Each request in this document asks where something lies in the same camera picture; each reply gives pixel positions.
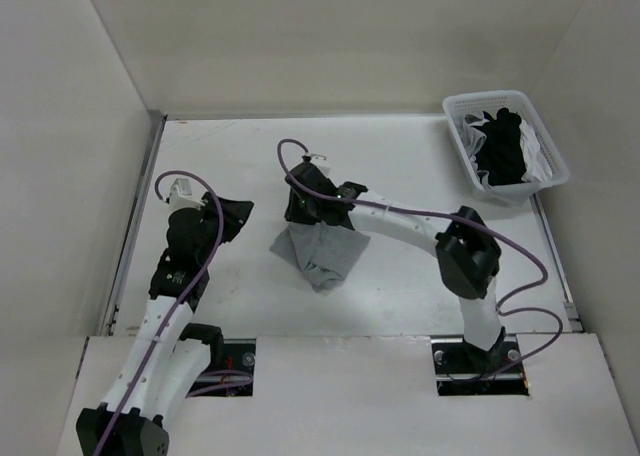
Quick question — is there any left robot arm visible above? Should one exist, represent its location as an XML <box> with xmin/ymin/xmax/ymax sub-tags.
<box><xmin>76</xmin><ymin>193</ymin><xmax>254</xmax><ymax>455</ymax></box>

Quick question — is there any metal table edge rail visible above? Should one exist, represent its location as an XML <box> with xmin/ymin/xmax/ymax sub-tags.
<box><xmin>96</xmin><ymin>110</ymin><xmax>167</xmax><ymax>336</ymax></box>

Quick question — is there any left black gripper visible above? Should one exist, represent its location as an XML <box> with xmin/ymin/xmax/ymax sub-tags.
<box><xmin>196</xmin><ymin>193</ymin><xmax>253</xmax><ymax>265</ymax></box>

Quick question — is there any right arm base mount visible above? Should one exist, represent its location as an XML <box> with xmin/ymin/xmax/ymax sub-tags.
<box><xmin>431</xmin><ymin>337</ymin><xmax>529</xmax><ymax>396</ymax></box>

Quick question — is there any black tank top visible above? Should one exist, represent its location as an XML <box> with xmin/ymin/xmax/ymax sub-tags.
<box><xmin>476</xmin><ymin>108</ymin><xmax>526</xmax><ymax>186</ymax></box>

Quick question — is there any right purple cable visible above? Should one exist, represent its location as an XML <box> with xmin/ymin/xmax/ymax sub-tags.
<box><xmin>275</xmin><ymin>138</ymin><xmax>564</xmax><ymax>377</ymax></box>

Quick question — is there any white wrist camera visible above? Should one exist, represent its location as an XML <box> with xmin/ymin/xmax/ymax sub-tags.
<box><xmin>302</xmin><ymin>153</ymin><xmax>331</xmax><ymax>170</ymax></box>
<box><xmin>166</xmin><ymin>177</ymin><xmax>204</xmax><ymax>212</ymax></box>

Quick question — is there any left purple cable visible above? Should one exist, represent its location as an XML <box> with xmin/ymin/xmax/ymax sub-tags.
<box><xmin>94</xmin><ymin>171</ymin><xmax>253</xmax><ymax>456</ymax></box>

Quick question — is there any light grey garment in basket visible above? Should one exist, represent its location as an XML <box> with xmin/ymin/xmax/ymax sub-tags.
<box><xmin>460</xmin><ymin>112</ymin><xmax>489</xmax><ymax>163</ymax></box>

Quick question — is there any grey tank top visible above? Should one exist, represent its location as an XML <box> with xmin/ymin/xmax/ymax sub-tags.
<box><xmin>269</xmin><ymin>222</ymin><xmax>370</xmax><ymax>292</ymax></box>

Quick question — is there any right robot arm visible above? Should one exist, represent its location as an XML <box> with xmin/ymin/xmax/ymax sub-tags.
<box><xmin>285</xmin><ymin>157</ymin><xmax>505</xmax><ymax>373</ymax></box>

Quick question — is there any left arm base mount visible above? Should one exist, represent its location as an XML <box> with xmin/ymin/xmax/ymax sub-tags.
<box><xmin>189</xmin><ymin>339</ymin><xmax>257</xmax><ymax>397</ymax></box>

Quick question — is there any purple cable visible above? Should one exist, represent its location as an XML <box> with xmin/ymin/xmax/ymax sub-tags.
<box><xmin>275</xmin><ymin>138</ymin><xmax>564</xmax><ymax>377</ymax></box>
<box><xmin>94</xmin><ymin>171</ymin><xmax>253</xmax><ymax>456</ymax></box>

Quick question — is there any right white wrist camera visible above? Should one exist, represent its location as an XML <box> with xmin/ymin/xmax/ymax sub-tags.
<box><xmin>302</xmin><ymin>153</ymin><xmax>331</xmax><ymax>170</ymax></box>

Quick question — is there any white plastic basket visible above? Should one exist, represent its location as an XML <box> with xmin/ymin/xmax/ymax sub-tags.
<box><xmin>442</xmin><ymin>90</ymin><xmax>569</xmax><ymax>206</ymax></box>

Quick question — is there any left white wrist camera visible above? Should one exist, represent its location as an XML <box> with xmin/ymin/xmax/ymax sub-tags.
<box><xmin>166</xmin><ymin>177</ymin><xmax>204</xmax><ymax>212</ymax></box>

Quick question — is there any white tank top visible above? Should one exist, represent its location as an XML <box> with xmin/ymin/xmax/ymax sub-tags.
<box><xmin>519</xmin><ymin>120</ymin><xmax>553</xmax><ymax>183</ymax></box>

